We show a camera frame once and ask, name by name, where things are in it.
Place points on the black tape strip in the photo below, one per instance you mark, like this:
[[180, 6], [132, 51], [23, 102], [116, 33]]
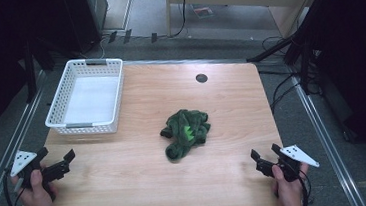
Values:
[[127, 36], [154, 37], [112, 37]]

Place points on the aluminium floor rail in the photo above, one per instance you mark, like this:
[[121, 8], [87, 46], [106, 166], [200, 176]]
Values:
[[7, 145], [324, 137]]

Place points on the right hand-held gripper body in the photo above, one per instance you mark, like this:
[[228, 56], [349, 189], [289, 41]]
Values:
[[297, 154]]

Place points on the black metal stand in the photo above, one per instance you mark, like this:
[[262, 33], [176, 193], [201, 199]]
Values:
[[305, 65], [29, 76]]

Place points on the white perforated plastic basket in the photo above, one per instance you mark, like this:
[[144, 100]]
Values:
[[90, 97]]

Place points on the person's right hand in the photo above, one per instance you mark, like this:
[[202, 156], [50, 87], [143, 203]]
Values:
[[289, 194]]

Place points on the red flat item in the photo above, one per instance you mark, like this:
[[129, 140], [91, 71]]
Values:
[[203, 11]]

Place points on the dark cabinet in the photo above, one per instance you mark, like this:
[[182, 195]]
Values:
[[80, 18]]

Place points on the person's left hand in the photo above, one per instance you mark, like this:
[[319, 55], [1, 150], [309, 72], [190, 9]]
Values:
[[37, 204]]

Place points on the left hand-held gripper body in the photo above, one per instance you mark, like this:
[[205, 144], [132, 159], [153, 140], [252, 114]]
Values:
[[22, 160]]

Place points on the green plush cloth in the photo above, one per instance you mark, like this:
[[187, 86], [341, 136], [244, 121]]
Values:
[[179, 126]]

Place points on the black round table grommet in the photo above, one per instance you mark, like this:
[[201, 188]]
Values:
[[201, 78]]

